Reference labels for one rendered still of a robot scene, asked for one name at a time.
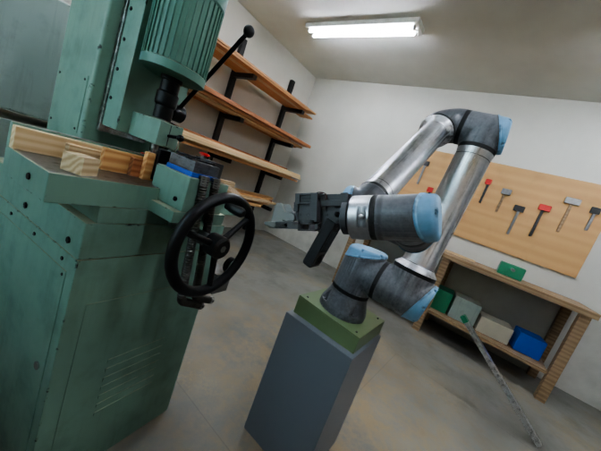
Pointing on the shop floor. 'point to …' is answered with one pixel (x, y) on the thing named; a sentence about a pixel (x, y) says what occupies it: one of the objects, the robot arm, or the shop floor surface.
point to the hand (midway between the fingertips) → (269, 225)
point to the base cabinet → (83, 341)
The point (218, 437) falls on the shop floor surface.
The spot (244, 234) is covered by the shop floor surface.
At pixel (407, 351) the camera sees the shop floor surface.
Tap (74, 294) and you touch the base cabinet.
